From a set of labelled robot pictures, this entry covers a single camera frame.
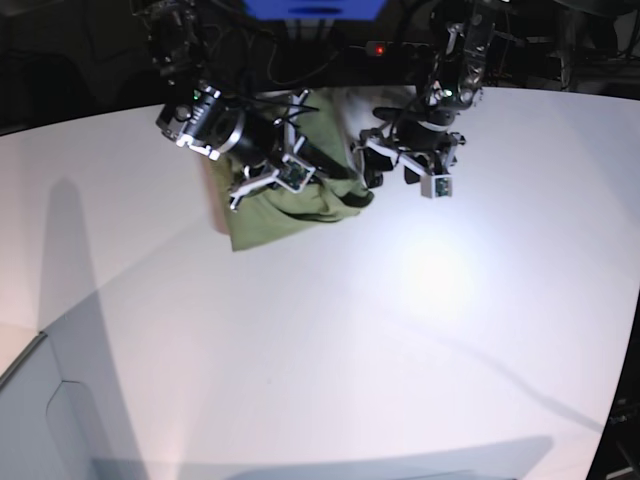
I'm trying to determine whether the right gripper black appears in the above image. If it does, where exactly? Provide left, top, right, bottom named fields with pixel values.
left=227, top=109, right=357, bottom=180

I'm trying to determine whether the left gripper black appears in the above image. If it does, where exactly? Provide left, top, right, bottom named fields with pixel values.
left=363, top=112, right=465, bottom=189

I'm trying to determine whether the green T-shirt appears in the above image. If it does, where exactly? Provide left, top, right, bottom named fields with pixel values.
left=206, top=89, right=374, bottom=252

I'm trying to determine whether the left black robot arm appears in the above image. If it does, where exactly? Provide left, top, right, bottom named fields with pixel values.
left=351, top=1, right=499, bottom=199

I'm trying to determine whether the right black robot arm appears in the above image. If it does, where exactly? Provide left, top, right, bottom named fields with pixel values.
left=133, top=1, right=355, bottom=195

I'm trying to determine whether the blue box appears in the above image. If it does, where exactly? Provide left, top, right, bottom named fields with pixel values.
left=244, top=0, right=386, bottom=21

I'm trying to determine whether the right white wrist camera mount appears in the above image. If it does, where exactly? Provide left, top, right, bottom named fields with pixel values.
left=226, top=89, right=316, bottom=211

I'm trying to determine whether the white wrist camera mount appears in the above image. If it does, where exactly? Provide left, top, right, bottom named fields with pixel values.
left=226, top=89, right=316, bottom=211
left=350, top=129, right=457, bottom=199

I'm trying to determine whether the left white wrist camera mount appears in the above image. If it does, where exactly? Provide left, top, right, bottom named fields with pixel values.
left=350, top=129, right=457, bottom=199

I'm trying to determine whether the white power strip red switch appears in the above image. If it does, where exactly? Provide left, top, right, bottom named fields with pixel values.
left=348, top=40, right=433, bottom=58

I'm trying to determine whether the black looped floor cable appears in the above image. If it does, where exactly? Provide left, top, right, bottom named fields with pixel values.
left=249, top=22, right=346, bottom=91

